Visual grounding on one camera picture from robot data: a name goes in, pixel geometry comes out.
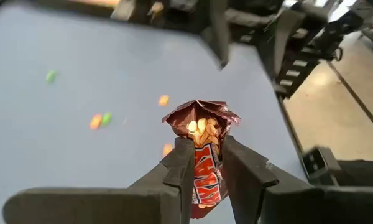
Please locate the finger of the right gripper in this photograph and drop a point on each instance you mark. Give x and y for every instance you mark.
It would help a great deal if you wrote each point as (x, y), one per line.
(284, 40)
(220, 37)

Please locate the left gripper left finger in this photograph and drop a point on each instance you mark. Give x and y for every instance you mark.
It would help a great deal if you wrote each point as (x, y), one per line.
(96, 205)

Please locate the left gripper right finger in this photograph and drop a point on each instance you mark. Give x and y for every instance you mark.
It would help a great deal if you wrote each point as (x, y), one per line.
(298, 205)

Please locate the brown PayDay candy bar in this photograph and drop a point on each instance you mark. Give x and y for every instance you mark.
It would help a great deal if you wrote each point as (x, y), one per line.
(205, 174)

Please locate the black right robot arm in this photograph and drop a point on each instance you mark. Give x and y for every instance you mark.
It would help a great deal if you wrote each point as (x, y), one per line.
(314, 46)

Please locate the small orange round candy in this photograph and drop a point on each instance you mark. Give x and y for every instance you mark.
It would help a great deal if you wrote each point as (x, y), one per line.
(95, 121)
(167, 149)
(163, 100)

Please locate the small green round candy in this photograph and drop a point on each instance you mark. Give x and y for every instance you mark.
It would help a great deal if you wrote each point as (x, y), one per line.
(51, 75)
(106, 119)

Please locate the wooden table side board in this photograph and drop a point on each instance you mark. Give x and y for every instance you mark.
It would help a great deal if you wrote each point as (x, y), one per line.
(93, 2)

